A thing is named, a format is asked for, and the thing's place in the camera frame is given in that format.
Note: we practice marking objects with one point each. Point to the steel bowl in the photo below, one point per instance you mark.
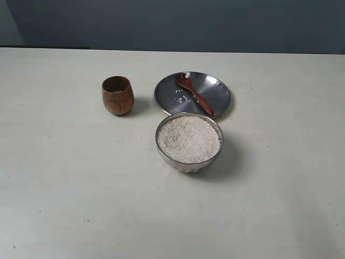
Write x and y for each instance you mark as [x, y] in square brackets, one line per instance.
[189, 167]

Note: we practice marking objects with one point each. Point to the white grains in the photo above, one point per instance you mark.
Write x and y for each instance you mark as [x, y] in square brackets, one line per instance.
[185, 96]

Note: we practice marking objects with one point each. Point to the dark red wooden spoon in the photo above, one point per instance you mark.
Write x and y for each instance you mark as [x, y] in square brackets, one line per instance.
[184, 81]

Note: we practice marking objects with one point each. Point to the wooden cup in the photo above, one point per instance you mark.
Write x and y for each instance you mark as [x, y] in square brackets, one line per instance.
[117, 95]

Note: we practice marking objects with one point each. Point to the round steel plate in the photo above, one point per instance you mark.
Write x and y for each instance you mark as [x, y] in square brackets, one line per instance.
[214, 92]

